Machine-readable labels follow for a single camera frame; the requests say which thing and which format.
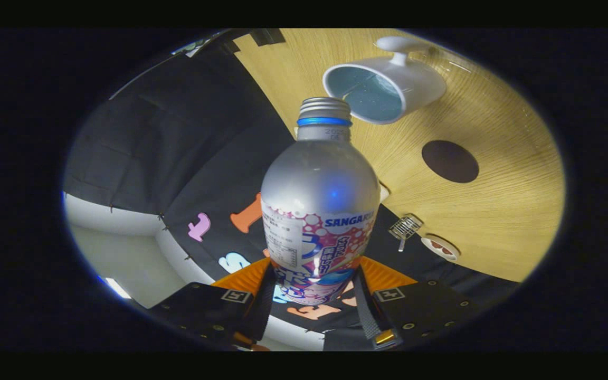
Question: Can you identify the black backdrop cloth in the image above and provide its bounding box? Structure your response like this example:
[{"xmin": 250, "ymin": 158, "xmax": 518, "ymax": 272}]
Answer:
[{"xmin": 63, "ymin": 32, "xmax": 521, "ymax": 352}]

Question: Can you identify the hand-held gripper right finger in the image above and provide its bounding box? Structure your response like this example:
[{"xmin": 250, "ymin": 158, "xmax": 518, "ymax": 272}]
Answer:
[{"xmin": 354, "ymin": 257, "xmax": 481, "ymax": 350}]

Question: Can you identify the white cup blue inside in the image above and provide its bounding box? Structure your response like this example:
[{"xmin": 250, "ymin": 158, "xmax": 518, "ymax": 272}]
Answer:
[{"xmin": 322, "ymin": 36, "xmax": 447, "ymax": 125}]

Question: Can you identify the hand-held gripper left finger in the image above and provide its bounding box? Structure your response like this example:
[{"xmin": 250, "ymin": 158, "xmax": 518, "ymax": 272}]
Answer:
[{"xmin": 148, "ymin": 257, "xmax": 276, "ymax": 350}]

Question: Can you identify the wooden table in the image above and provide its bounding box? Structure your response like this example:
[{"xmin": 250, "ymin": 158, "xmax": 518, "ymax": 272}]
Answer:
[{"xmin": 233, "ymin": 29, "xmax": 566, "ymax": 283}]

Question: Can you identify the dark brown round coaster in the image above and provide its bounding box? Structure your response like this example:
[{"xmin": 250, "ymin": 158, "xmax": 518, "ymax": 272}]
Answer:
[{"xmin": 422, "ymin": 140, "xmax": 480, "ymax": 184}]

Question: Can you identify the metal wire holder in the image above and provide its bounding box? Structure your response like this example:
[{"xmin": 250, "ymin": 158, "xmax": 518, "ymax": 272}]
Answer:
[{"xmin": 388, "ymin": 213, "xmax": 424, "ymax": 241}]

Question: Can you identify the white grey gadget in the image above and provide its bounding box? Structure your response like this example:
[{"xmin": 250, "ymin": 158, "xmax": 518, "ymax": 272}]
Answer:
[{"xmin": 172, "ymin": 36, "xmax": 220, "ymax": 58}]

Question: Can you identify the small black block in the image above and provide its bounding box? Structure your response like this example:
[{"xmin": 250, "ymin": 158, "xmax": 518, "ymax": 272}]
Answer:
[{"xmin": 250, "ymin": 29, "xmax": 286, "ymax": 47}]

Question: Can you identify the silver juice bottle printed label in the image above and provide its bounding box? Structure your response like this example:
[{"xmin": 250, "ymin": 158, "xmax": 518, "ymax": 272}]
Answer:
[{"xmin": 260, "ymin": 97, "xmax": 381, "ymax": 306}]

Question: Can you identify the white round plate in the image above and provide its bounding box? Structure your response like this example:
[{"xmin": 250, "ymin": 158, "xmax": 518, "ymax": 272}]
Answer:
[{"xmin": 421, "ymin": 235, "xmax": 461, "ymax": 262}]

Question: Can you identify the ceiling light panel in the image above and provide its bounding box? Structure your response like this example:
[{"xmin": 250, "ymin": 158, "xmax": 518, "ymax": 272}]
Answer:
[{"xmin": 104, "ymin": 277, "xmax": 132, "ymax": 300}]

